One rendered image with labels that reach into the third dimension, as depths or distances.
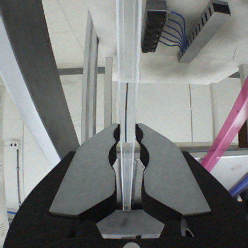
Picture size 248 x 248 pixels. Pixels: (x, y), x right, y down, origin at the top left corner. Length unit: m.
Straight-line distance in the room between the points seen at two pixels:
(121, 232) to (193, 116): 1.93
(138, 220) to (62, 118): 0.24
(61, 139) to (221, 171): 0.24
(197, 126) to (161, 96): 0.65
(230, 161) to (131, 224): 0.21
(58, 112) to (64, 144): 0.04
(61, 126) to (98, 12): 0.36
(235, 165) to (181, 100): 1.86
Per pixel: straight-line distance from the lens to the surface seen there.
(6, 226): 1.37
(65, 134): 0.19
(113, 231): 0.31
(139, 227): 0.31
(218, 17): 0.46
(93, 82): 0.47
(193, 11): 0.49
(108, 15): 0.48
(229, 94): 2.50
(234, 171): 0.29
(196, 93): 2.20
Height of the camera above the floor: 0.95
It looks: 4 degrees down
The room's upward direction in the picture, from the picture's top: 180 degrees clockwise
